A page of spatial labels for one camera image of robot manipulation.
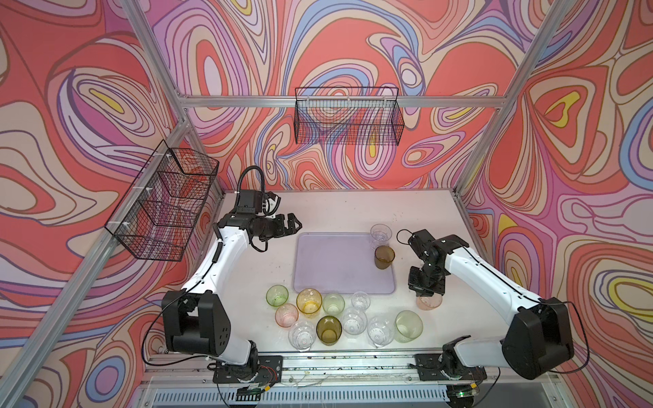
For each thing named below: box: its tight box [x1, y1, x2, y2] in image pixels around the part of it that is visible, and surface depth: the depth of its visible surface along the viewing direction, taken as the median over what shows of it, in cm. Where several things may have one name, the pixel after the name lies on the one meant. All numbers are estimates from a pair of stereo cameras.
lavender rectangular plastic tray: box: [293, 232, 396, 295], surface depth 97 cm
